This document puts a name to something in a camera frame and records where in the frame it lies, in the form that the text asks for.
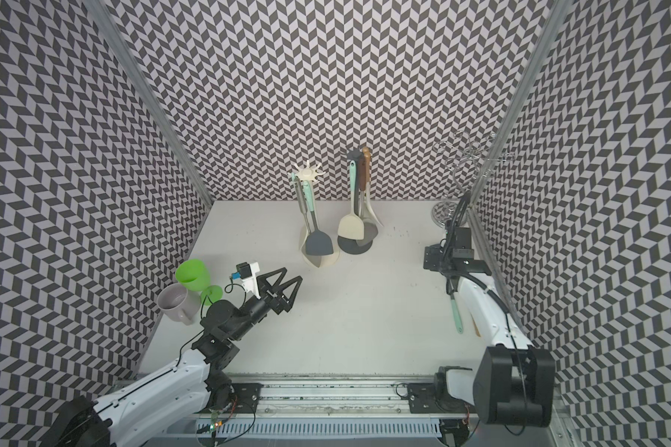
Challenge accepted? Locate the cream spoon brown handle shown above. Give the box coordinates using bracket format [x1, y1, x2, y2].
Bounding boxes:
[362, 147, 383, 226]

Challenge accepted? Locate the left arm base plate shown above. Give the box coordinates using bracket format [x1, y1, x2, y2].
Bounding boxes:
[203, 383, 263, 415]

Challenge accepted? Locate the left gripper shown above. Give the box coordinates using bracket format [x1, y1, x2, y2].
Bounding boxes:
[229, 267, 302, 343]

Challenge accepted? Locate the green plastic goblet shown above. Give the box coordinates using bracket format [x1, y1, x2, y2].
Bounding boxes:
[175, 259, 224, 305]

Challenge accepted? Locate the dark grey utensil rack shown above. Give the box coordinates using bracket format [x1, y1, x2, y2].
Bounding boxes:
[337, 150, 378, 255]

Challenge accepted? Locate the cream utensil rack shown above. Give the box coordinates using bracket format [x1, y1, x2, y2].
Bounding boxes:
[289, 159, 340, 269]

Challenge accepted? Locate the cream turner mint handle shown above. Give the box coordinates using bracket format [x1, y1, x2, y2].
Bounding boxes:
[337, 160, 365, 240]

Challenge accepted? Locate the grey turner mint handle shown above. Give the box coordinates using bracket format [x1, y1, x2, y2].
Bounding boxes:
[301, 181, 334, 256]

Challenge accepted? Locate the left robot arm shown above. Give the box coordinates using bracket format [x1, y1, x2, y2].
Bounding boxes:
[39, 267, 303, 446]

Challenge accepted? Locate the grey ceramic mug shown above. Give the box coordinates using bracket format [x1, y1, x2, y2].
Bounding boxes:
[155, 283, 201, 325]

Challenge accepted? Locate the aluminium front rail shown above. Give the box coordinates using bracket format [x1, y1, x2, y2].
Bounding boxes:
[127, 375, 577, 443]

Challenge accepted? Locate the grey spatula mint handle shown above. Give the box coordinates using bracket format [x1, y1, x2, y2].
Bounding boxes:
[447, 279, 464, 335]

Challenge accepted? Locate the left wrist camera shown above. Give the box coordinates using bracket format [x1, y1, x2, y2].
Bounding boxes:
[230, 262, 260, 297]

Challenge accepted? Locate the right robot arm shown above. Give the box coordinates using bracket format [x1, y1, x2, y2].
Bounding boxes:
[423, 222, 555, 428]

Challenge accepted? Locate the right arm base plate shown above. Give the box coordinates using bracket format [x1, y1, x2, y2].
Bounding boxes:
[406, 383, 476, 415]

